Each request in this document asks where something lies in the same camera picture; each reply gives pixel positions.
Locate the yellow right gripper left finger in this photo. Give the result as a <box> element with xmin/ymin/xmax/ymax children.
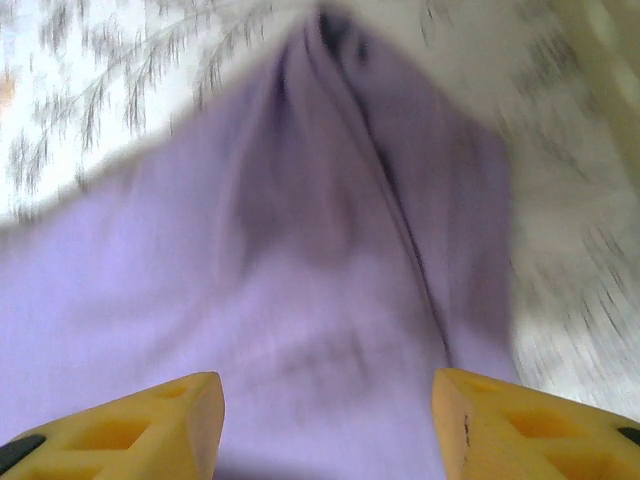
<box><xmin>0</xmin><ymin>370</ymin><xmax>226</xmax><ymax>480</ymax></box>

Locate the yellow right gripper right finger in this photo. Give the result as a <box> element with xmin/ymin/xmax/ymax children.
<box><xmin>431</xmin><ymin>367</ymin><xmax>640</xmax><ymax>480</ymax></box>

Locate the purple t-shirt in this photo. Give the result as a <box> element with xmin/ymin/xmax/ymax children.
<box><xmin>0</xmin><ymin>9</ymin><xmax>521</xmax><ymax>480</ymax></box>

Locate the floral tablecloth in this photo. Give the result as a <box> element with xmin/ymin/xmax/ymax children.
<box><xmin>0</xmin><ymin>0</ymin><xmax>640</xmax><ymax>426</ymax></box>

